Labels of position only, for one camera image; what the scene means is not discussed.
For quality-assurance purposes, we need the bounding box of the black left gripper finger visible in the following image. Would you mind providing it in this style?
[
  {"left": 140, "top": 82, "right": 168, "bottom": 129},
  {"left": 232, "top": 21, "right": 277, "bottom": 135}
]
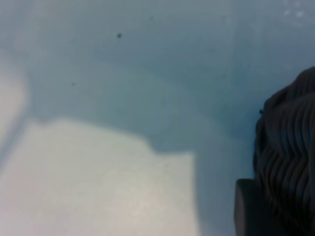
[{"left": 235, "top": 178, "right": 281, "bottom": 236}]

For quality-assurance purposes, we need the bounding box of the dark brown wicker basket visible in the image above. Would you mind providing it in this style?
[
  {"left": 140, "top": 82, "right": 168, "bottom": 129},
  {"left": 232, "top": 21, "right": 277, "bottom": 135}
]
[{"left": 253, "top": 66, "right": 315, "bottom": 236}]

